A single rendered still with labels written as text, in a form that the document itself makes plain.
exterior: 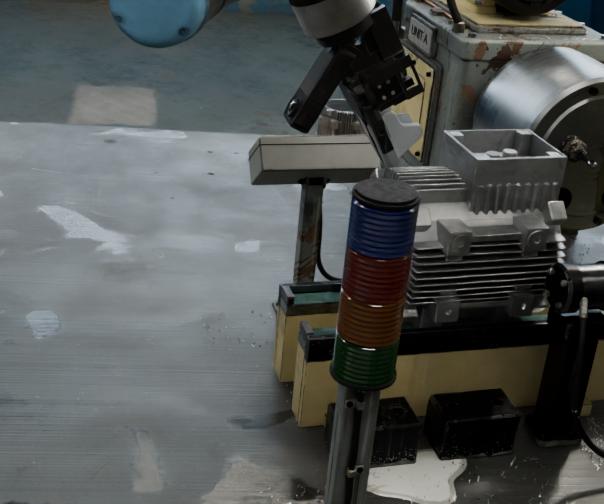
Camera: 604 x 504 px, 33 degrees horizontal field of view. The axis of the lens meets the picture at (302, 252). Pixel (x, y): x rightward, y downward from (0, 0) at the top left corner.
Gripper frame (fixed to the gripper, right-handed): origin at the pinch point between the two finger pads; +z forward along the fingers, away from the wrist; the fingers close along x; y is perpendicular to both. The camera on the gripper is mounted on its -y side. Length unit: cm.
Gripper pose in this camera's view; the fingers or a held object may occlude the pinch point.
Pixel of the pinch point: (389, 166)
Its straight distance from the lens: 130.7
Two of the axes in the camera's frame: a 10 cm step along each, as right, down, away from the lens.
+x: -2.6, -4.4, 8.6
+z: 4.1, 7.5, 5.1
